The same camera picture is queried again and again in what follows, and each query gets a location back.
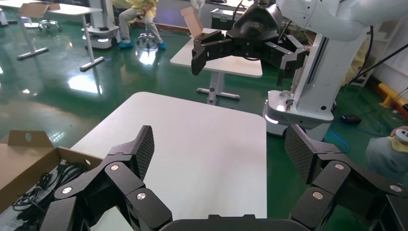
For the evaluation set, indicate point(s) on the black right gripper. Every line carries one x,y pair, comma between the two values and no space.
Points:
255,28

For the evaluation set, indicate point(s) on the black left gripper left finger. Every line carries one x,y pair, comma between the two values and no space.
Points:
122,181

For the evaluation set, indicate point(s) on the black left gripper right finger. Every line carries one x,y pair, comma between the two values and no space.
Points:
331,177

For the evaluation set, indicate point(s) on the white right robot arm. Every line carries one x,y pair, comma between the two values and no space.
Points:
334,16

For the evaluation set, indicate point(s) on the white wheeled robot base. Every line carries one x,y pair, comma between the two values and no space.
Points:
102,35

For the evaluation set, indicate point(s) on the open cardboard box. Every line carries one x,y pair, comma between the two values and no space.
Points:
35,9
192,20

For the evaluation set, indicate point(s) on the brown cardboard storage box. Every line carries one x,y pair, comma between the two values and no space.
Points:
25,159

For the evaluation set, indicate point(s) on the white table with grey leg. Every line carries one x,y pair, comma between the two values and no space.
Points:
229,65

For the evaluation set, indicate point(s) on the black equipment case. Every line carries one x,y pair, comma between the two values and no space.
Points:
220,20

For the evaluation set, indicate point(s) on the person yellow gown blue jeans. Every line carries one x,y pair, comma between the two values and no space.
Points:
382,159

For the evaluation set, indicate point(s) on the black power adapter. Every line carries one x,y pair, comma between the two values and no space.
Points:
350,120

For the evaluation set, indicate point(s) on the white robot body with base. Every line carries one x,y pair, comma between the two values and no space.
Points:
315,86

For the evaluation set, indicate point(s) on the small handheld device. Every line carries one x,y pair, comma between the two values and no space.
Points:
401,135

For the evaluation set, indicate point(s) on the chrome stool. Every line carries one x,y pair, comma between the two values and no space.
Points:
148,39
49,24

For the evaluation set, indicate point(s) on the person yellow gown grey trousers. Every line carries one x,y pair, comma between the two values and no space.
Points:
140,16

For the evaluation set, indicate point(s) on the long white table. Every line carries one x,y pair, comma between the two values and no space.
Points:
73,11

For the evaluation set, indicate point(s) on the yellow floor guard rail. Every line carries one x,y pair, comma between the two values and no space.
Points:
387,94

